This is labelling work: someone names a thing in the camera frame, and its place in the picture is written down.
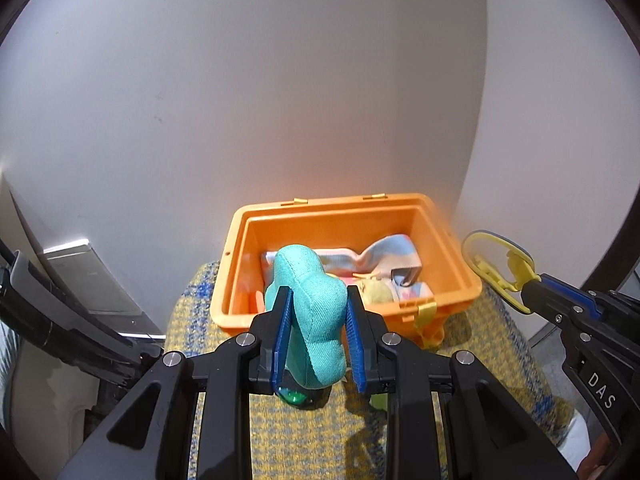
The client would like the yellow blue strap clip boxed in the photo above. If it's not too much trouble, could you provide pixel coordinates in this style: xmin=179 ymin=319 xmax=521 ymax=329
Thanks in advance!
xmin=461 ymin=230 xmax=541 ymax=315

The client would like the olive yellow plush toy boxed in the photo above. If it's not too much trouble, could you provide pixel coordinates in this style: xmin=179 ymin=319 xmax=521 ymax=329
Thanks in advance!
xmin=354 ymin=274 xmax=396 ymax=306

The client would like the teal plush flower toy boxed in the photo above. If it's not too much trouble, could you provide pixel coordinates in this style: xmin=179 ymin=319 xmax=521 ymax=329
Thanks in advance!
xmin=265 ymin=245 xmax=348 ymax=390

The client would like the green rubber frog toy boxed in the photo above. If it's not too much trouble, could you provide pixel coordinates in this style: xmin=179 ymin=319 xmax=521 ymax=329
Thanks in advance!
xmin=369 ymin=393 xmax=388 ymax=412

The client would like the yellow plush duck green scarf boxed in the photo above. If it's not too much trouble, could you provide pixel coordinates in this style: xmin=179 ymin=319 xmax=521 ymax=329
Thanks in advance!
xmin=247 ymin=290 xmax=266 ymax=314

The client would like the black round ball toy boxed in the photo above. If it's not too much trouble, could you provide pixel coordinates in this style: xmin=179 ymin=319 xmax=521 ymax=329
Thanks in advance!
xmin=277 ymin=386 xmax=316 ymax=410

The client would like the person's right hand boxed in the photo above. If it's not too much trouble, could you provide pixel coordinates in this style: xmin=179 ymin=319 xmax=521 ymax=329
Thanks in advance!
xmin=577 ymin=432 xmax=620 ymax=480

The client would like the pastel patterned baby blanket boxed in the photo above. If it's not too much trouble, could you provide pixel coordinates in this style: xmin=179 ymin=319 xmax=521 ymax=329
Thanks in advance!
xmin=262 ymin=234 xmax=432 ymax=302

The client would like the orange plastic storage crate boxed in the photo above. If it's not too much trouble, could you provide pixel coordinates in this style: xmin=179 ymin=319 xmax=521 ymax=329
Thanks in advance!
xmin=210 ymin=193 xmax=482 ymax=346

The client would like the yellow blue woven blanket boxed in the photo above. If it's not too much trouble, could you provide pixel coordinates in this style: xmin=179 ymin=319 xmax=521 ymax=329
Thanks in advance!
xmin=165 ymin=261 xmax=575 ymax=479

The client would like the grey cushioned chair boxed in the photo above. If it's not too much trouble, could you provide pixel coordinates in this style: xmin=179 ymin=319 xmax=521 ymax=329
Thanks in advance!
xmin=10 ymin=341 xmax=99 ymax=478

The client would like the black tripod stand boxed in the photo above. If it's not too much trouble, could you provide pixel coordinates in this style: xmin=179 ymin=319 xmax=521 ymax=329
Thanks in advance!
xmin=1 ymin=245 xmax=162 ymax=389

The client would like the white wall panel heater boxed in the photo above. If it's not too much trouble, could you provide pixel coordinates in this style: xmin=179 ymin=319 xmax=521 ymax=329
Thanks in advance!
xmin=39 ymin=238 xmax=166 ymax=344

